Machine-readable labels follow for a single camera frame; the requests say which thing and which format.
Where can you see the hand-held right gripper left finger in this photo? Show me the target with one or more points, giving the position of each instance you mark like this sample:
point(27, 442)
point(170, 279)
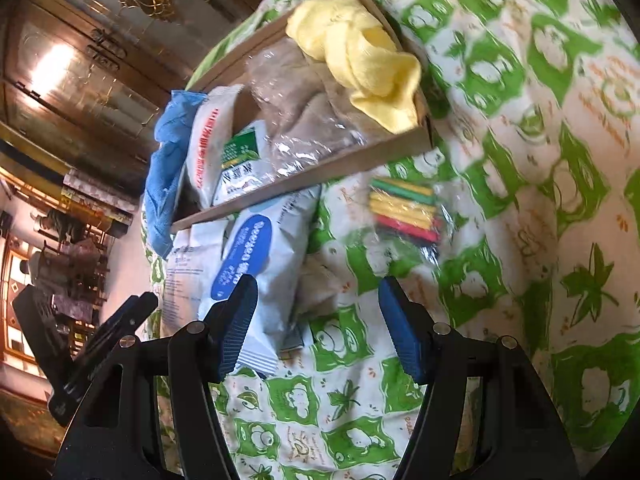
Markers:
point(237, 330)

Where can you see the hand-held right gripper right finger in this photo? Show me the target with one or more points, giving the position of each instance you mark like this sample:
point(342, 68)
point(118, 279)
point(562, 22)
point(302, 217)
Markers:
point(405, 335)

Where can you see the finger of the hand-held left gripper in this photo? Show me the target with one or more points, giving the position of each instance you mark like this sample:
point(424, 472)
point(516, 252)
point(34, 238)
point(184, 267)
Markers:
point(37, 330)
point(110, 345)

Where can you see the large white pouch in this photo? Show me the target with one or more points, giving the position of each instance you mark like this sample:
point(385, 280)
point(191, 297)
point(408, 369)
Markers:
point(185, 280)

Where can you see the white pouch with blue label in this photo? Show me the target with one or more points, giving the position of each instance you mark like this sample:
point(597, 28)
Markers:
point(270, 250)

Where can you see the green and white granule packet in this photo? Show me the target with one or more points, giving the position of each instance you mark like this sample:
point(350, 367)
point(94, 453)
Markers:
point(240, 165)

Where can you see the white packet with red print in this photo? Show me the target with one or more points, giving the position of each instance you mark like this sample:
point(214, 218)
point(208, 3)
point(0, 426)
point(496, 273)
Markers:
point(205, 150)

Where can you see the cardboard box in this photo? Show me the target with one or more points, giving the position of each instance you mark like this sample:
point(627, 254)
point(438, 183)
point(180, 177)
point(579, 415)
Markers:
point(350, 160)

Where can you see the blue knotted towel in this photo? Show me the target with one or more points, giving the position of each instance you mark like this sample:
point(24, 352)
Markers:
point(165, 160)

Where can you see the clear bag of brown cloth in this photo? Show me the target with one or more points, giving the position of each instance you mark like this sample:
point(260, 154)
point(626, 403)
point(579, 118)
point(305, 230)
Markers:
point(310, 115)

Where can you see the yellow knotted towel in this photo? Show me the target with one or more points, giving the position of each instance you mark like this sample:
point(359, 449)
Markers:
point(360, 60)

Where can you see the wooden chairs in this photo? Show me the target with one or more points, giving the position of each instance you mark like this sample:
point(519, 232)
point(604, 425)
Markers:
point(70, 265)

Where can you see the bag of coloured sticks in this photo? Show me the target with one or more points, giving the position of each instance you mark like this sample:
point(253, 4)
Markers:
point(405, 215)

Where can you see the green printed blanket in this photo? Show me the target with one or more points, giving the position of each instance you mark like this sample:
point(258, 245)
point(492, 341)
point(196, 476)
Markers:
point(500, 160)

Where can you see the wooden cabinet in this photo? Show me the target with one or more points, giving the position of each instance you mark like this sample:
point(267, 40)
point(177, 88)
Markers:
point(75, 85)

